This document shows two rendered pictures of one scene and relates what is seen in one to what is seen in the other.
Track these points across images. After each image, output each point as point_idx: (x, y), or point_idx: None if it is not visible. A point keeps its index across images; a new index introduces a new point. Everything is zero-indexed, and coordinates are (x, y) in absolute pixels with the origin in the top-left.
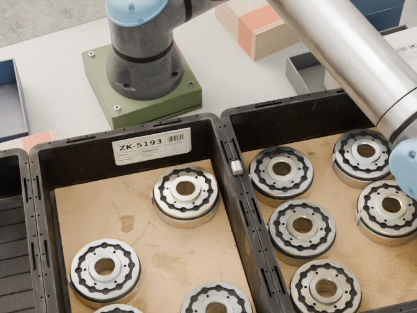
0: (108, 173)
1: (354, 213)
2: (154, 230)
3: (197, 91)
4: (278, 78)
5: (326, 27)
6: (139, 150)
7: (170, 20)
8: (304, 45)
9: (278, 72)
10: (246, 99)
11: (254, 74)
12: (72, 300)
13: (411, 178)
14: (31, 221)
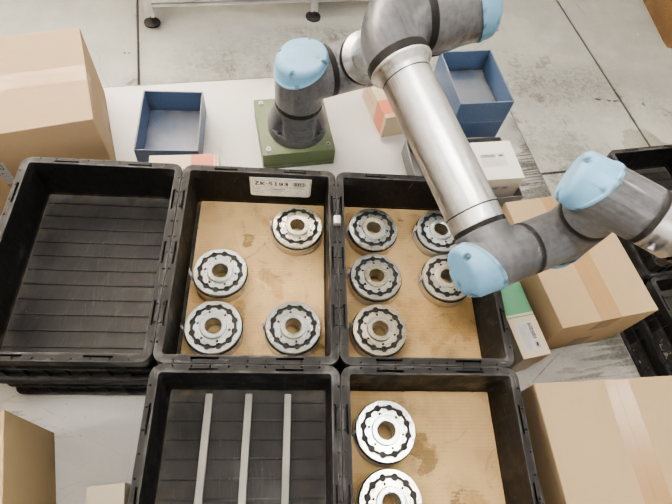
0: (244, 198)
1: (418, 274)
2: (267, 250)
3: (331, 150)
4: (395, 154)
5: (427, 130)
6: (270, 187)
7: (320, 92)
8: None
9: (396, 150)
10: (367, 165)
11: (378, 147)
12: (191, 289)
13: (461, 274)
14: (170, 224)
